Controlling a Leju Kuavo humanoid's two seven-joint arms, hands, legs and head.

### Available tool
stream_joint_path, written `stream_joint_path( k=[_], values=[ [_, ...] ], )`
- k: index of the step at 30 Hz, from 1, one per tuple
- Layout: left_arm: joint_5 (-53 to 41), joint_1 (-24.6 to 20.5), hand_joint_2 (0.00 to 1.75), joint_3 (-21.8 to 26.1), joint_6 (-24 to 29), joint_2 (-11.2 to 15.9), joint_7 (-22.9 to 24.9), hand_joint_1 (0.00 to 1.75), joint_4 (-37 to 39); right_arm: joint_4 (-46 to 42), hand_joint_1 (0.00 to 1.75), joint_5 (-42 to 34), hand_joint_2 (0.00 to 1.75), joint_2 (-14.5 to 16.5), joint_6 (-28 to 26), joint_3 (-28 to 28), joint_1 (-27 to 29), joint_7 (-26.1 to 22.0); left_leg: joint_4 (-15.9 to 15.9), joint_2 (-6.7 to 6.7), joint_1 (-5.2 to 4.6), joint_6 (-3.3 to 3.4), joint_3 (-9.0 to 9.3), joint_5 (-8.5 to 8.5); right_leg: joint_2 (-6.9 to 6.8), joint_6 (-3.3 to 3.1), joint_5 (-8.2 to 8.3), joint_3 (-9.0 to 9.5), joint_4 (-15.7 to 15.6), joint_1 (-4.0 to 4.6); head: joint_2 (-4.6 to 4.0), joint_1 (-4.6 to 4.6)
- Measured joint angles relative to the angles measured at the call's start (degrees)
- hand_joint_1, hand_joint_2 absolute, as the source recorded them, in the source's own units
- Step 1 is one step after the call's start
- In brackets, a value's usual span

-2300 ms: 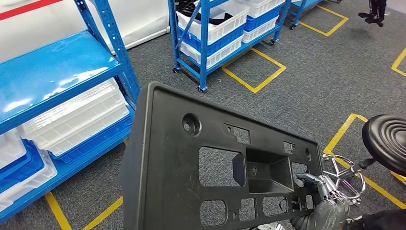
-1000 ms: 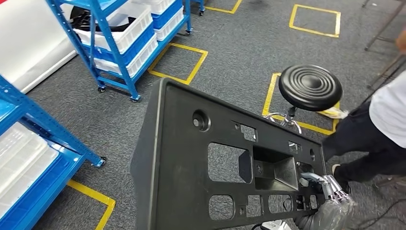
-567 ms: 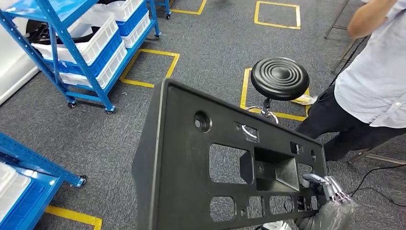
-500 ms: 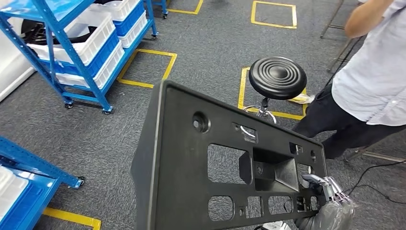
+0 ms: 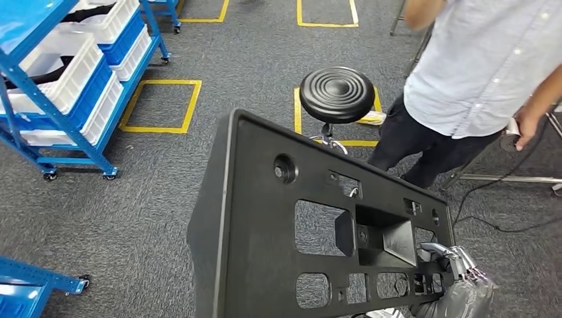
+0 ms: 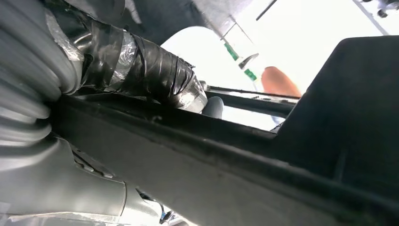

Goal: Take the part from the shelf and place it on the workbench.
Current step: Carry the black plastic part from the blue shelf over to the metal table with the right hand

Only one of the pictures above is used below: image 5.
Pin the person's left hand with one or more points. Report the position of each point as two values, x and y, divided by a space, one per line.
531 125

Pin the handheld control device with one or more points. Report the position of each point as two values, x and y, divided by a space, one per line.
509 142

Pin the person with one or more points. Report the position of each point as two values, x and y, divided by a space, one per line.
461 66

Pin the blue plastic bin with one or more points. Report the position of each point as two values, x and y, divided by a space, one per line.
94 94
127 44

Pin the blue wheeled shelf cart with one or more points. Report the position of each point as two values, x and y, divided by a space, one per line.
22 22
174 17

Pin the white plastic bin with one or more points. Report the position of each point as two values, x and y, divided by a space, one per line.
136 57
74 74
118 22
105 114

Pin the black plastic panel part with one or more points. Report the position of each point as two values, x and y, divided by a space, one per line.
254 219

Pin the blue metal shelf rack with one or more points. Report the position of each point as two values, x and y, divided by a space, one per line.
26 274

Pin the person's right forearm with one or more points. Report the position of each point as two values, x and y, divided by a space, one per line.
421 15

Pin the person's left forearm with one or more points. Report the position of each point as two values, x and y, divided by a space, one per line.
546 90

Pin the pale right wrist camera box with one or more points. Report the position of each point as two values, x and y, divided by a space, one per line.
386 314

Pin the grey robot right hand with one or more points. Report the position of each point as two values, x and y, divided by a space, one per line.
465 298

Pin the black curved part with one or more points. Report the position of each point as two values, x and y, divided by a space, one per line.
88 13
26 79

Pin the black round stool chrome base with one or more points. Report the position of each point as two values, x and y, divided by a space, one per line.
336 94

